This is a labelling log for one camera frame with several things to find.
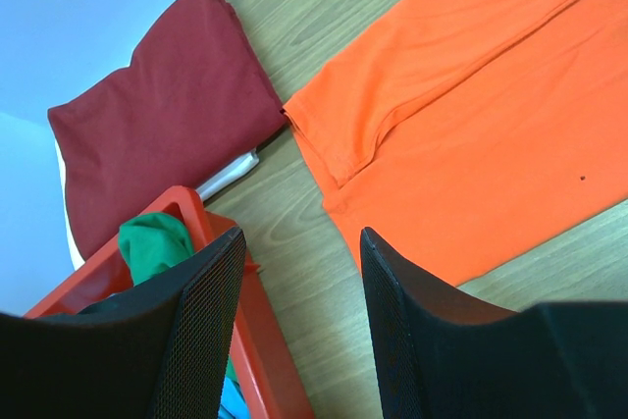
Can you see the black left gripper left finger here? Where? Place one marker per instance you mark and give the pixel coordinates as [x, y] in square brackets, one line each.
[157, 350]

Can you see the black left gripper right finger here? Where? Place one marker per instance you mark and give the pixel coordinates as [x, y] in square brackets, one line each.
[442, 353]

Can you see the orange t-shirt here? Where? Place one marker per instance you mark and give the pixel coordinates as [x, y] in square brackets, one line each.
[466, 132]

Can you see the teal blue t-shirt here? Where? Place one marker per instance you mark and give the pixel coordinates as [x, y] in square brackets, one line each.
[232, 404]

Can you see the green t-shirt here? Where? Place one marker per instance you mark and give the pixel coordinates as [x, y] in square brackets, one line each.
[153, 243]

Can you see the folded white t-shirt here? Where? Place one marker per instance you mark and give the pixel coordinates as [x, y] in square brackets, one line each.
[234, 171]

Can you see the folded dark red t-shirt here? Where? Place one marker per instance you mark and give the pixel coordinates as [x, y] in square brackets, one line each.
[192, 99]

